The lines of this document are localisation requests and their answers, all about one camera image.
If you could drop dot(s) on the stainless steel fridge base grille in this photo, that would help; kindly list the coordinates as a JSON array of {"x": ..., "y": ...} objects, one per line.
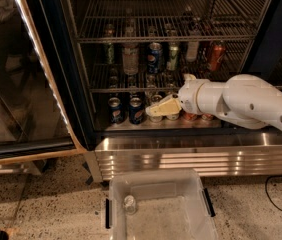
[{"x": 240, "y": 154}]

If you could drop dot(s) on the glass fridge door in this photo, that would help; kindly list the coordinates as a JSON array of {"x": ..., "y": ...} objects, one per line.
[{"x": 34, "y": 112}]

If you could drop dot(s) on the clear plastic water bottle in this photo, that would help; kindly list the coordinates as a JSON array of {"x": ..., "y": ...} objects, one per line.
[{"x": 130, "y": 52}]

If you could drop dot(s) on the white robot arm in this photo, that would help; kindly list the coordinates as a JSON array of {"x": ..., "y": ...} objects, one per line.
[{"x": 244, "y": 100}]

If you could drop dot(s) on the green sprite can middle shelf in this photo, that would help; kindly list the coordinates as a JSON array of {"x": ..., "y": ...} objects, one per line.
[{"x": 173, "y": 56}]

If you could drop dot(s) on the red coke can middle shelf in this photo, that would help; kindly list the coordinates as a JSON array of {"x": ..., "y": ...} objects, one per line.
[{"x": 215, "y": 55}]

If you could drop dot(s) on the white green can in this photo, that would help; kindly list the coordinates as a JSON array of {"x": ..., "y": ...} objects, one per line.
[
  {"x": 173, "y": 117},
  {"x": 153, "y": 100}
]

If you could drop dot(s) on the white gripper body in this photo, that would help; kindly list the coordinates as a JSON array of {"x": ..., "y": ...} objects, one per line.
[{"x": 188, "y": 96}]

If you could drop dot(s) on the blue pepsi can shelf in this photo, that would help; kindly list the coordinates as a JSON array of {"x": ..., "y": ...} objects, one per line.
[{"x": 154, "y": 58}]

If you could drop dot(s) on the wire shelf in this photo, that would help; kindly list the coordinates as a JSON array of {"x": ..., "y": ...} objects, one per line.
[
  {"x": 111, "y": 78},
  {"x": 164, "y": 20}
]

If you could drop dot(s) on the blue pepsi can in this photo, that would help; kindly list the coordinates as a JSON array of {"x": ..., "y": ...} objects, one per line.
[
  {"x": 136, "y": 110},
  {"x": 115, "y": 108}
]

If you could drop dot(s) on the upper wire shelf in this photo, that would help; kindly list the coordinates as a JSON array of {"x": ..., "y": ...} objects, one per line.
[{"x": 164, "y": 20}]

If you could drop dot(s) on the orange can bottom right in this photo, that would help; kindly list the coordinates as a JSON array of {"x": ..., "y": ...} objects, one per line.
[{"x": 207, "y": 117}]

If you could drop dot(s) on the blue pepsi can bottom left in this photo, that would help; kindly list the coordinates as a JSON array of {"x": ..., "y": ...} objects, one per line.
[{"x": 115, "y": 108}]

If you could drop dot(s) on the clear glass jar in bin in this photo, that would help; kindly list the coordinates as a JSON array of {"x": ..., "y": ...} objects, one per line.
[{"x": 130, "y": 204}]

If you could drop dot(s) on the middle wire shelf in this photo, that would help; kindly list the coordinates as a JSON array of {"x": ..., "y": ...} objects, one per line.
[{"x": 111, "y": 78}]

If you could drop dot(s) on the white can middle shelf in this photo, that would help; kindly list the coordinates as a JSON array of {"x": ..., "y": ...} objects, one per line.
[{"x": 192, "y": 51}]

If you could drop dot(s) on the green can middle shelf left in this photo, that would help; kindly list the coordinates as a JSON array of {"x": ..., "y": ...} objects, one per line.
[{"x": 109, "y": 46}]

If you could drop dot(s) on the clear plastic storage bin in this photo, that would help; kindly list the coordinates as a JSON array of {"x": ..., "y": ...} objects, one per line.
[{"x": 172, "y": 204}]

